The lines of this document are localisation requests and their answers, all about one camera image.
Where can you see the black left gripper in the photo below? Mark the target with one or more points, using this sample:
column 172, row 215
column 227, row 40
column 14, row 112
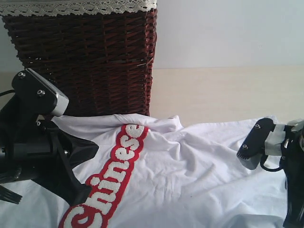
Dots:
column 39, row 151

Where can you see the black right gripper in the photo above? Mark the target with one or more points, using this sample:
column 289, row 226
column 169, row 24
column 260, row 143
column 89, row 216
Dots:
column 292, row 162

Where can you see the white t-shirt with red lettering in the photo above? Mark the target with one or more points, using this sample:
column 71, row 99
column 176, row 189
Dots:
column 155, row 173

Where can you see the dark red wicker basket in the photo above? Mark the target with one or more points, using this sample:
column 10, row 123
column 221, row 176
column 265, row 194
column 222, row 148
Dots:
column 102, row 63

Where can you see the white lace cloth trim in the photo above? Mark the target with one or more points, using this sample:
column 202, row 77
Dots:
column 54, row 8

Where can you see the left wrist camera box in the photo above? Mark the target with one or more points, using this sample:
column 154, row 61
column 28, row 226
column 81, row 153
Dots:
column 39, row 94

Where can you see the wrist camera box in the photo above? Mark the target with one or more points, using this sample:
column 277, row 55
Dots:
column 39, row 94
column 264, row 140

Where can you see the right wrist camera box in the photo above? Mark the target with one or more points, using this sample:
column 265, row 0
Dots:
column 264, row 140

